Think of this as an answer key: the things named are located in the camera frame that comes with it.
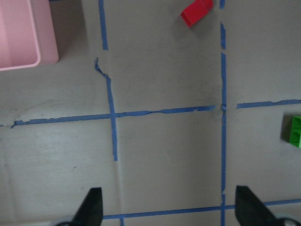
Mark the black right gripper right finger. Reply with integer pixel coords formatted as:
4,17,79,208
235,186,281,226

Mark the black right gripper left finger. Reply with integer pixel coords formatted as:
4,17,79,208
70,187,103,226

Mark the green building block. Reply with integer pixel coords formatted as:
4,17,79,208
281,115,301,148

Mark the pink plastic box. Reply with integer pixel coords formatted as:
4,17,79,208
0,0,59,71

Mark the red building block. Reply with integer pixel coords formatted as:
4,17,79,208
180,0,214,27

